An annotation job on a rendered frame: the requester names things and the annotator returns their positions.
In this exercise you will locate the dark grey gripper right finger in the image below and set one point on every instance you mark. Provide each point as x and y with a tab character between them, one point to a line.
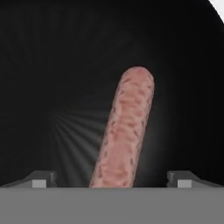
183	178

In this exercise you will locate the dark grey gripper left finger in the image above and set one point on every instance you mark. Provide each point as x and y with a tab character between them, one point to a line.
40	178

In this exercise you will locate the pink sausage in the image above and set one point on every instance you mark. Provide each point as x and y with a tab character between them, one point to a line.
125	131

